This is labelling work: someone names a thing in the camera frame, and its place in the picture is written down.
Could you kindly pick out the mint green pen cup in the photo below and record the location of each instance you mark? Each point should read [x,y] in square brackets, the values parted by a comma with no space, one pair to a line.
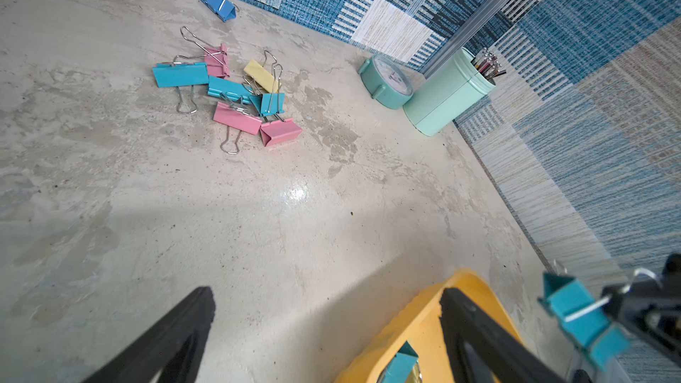
[456,86]

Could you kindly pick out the pens in cup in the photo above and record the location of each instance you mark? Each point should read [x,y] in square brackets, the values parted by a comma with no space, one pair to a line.
[487,64]

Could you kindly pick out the yellow binder clip in pile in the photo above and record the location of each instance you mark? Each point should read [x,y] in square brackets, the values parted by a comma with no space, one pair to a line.
[266,74]

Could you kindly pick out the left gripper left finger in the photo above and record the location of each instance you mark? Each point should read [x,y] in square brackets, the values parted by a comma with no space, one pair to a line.
[169,351]

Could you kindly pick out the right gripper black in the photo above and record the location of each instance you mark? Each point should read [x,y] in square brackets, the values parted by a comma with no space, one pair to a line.
[650,309]

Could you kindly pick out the yellow plastic storage tray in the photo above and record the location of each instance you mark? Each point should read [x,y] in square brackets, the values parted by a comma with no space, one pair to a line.
[419,325]

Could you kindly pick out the teal binder clip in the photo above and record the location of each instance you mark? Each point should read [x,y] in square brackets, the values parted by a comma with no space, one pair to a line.
[583,318]
[271,103]
[403,368]

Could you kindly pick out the pink binder clip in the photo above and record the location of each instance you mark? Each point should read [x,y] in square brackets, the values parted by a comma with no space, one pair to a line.
[279,131]
[237,121]

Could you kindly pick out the mint green alarm clock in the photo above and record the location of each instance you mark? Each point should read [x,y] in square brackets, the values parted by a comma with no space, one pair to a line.
[385,82]

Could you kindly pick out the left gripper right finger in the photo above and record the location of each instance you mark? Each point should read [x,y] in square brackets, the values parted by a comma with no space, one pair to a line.
[480,350]

